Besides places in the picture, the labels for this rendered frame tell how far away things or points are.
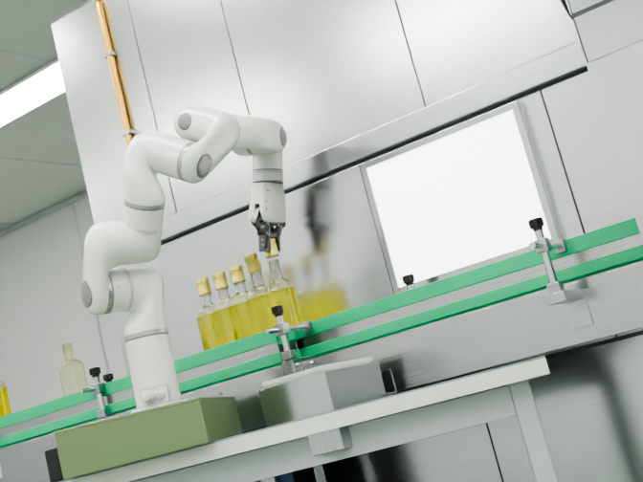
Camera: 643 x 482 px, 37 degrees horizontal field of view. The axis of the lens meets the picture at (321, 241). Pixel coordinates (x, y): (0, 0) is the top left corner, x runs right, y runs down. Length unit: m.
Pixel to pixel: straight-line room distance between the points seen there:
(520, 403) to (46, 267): 5.91
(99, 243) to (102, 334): 5.15
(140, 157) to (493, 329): 0.82
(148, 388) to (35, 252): 5.62
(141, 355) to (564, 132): 1.05
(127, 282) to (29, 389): 5.70
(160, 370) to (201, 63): 1.04
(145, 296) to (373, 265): 0.60
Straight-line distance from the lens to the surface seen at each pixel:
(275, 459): 2.00
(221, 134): 2.06
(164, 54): 2.89
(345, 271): 2.44
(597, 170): 2.23
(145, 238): 2.06
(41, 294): 7.61
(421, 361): 2.15
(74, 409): 2.70
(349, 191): 2.44
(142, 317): 2.09
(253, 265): 2.43
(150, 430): 1.97
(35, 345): 7.67
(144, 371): 2.08
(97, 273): 2.05
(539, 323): 2.04
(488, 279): 2.09
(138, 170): 2.04
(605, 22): 1.87
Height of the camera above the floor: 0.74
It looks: 10 degrees up
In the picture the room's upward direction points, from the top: 14 degrees counter-clockwise
